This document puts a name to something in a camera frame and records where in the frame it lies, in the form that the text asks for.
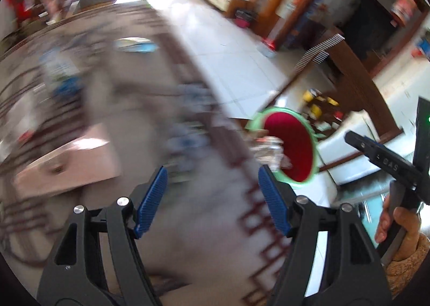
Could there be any blue packet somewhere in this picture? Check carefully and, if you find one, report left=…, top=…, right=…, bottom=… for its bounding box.
left=50, top=74, right=84, bottom=98

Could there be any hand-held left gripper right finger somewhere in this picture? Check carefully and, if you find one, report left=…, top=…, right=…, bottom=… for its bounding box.
left=258, top=164, right=393, bottom=306

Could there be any carved wooden chair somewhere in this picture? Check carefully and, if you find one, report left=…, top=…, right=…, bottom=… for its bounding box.
left=275, top=27, right=404, bottom=145

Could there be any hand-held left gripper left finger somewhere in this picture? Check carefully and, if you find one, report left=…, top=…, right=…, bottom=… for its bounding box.
left=38, top=165, right=169, bottom=306

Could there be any red dustpan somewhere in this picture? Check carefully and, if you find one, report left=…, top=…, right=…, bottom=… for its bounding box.
left=259, top=37, right=278, bottom=58

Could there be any pink cardboard box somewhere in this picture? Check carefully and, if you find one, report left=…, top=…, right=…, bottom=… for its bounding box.
left=15, top=123, right=121, bottom=189

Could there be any person's right hand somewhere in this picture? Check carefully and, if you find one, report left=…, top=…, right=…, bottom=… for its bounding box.
left=374, top=193, right=422, bottom=254

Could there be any person's right forearm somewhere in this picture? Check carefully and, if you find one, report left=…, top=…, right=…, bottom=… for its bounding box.
left=383, top=234, right=430, bottom=298

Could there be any red tin can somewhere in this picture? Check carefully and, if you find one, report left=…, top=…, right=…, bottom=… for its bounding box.
left=391, top=0, right=417, bottom=21

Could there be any red bin with green rim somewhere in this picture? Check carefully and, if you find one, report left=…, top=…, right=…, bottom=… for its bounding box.
left=245, top=106, right=320, bottom=189

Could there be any small red waste bin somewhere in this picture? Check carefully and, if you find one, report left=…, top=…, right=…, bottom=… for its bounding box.
left=235, top=8, right=257, bottom=28

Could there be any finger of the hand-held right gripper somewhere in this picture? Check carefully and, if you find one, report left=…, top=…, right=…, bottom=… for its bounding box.
left=344, top=130, right=384, bottom=163

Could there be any beaded seat cover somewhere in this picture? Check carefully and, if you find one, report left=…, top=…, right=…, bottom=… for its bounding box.
left=294, top=34, right=345, bottom=73

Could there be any blue and white plate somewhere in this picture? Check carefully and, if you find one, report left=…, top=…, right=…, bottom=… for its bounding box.
left=114, top=38, right=158, bottom=54

